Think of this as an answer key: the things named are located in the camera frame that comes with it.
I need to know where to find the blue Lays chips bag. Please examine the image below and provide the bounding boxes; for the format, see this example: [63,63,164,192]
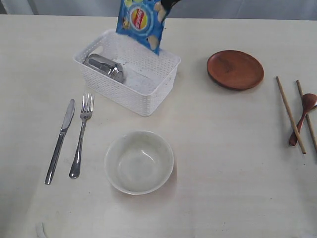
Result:
[116,0,167,55]

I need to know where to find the brown round plate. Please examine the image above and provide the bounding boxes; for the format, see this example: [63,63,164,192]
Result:
[207,50,264,91]

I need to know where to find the silver table knife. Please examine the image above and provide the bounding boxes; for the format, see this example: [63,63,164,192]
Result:
[45,99,75,185]

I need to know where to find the speckled white ceramic bowl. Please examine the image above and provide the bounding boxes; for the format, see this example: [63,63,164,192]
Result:
[104,130,174,195]

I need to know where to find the dark brown wooden spoon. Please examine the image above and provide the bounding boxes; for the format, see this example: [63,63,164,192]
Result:
[289,93,317,146]

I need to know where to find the wooden chopstick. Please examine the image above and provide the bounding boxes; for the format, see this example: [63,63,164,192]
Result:
[275,76,307,154]
[296,80,317,151]

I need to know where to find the silver fork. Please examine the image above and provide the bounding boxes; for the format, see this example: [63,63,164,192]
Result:
[69,93,94,179]

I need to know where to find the white perforated plastic basket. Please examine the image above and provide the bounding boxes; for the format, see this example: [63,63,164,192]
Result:
[74,29,181,117]

